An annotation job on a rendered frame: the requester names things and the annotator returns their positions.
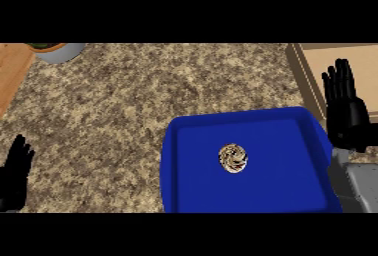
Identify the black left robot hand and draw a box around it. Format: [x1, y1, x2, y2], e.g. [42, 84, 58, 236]
[0, 133, 37, 212]

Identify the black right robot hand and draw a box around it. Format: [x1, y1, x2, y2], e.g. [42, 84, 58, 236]
[321, 58, 372, 154]

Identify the tan cardboard box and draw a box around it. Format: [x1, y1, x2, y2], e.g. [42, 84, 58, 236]
[285, 42, 378, 123]

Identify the blue plastic tray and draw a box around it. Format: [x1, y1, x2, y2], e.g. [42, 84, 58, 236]
[160, 106, 344, 214]

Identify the brown swirl cupcake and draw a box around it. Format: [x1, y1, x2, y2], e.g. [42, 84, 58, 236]
[217, 142, 250, 174]

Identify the pale wooden board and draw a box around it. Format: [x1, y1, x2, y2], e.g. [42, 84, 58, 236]
[0, 42, 37, 118]

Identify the grey plant pot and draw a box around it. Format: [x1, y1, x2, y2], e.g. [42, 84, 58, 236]
[25, 42, 87, 65]

